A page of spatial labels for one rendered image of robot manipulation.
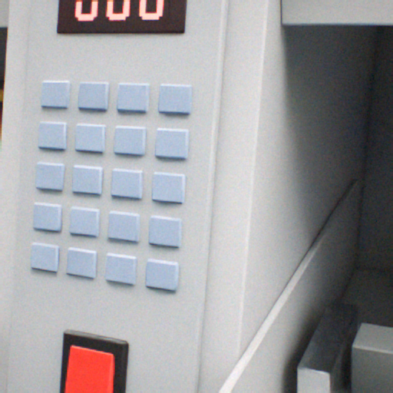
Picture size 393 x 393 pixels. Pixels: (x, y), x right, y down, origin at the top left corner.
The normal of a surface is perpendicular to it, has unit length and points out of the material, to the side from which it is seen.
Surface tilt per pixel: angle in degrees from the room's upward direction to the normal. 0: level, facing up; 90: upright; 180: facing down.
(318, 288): 90
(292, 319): 90
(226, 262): 90
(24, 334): 90
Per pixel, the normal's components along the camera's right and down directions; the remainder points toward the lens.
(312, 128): 0.92, 0.10
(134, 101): -0.39, 0.03
